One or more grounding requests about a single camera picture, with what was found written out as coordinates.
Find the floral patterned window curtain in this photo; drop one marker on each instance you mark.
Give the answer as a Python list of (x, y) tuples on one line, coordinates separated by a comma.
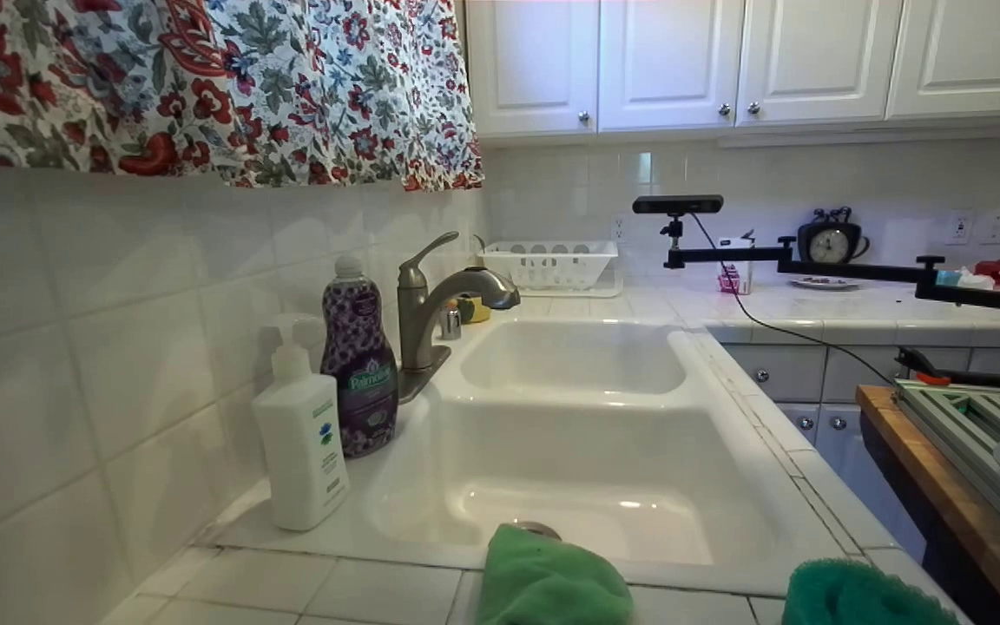
[(441, 93), (174, 89)]

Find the yellow sponge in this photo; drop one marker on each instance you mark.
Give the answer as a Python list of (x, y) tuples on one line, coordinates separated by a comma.
[(473, 310)]

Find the white dish basket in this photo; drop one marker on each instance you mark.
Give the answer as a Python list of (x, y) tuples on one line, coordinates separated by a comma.
[(549, 265)]

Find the brushed steel faucet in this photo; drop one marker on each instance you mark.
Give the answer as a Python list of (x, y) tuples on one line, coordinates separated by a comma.
[(418, 324)]

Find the purple dish soap bottle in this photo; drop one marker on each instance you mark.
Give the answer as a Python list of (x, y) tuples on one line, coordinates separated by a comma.
[(358, 370)]

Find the white double sink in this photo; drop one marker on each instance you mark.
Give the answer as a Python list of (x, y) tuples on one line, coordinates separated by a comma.
[(591, 453)]

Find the metal sink drain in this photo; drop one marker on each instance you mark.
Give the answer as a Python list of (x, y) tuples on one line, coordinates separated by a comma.
[(541, 528)]

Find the small pink cup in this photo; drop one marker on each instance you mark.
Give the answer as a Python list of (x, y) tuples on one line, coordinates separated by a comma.
[(733, 271)]

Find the white soap pump bottle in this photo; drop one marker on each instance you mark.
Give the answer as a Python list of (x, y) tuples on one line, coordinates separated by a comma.
[(299, 446)]

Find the green cloth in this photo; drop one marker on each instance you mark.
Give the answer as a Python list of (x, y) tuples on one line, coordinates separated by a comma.
[(555, 579)]

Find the white base cabinet drawers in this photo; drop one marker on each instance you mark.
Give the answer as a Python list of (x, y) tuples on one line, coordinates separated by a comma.
[(801, 378)]

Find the small plate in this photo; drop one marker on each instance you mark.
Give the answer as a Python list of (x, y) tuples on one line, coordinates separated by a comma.
[(826, 283)]

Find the black round clock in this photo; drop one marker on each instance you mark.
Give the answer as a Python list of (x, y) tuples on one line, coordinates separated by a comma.
[(833, 243)]

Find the teal cloth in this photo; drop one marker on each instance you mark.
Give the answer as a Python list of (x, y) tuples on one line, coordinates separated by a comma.
[(858, 596)]

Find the green board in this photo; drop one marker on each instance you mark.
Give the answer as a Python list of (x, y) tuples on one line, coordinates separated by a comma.
[(974, 429)]

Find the wooden table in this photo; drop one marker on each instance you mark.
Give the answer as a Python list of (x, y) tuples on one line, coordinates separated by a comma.
[(962, 509)]

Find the black stereo camera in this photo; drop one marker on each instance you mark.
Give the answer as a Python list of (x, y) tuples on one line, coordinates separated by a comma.
[(678, 202)]

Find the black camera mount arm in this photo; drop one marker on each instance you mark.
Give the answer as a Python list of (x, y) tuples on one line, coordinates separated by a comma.
[(858, 271)]

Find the white four-door wall cabinet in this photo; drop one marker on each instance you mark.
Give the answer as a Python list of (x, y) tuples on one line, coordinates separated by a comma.
[(756, 56)]

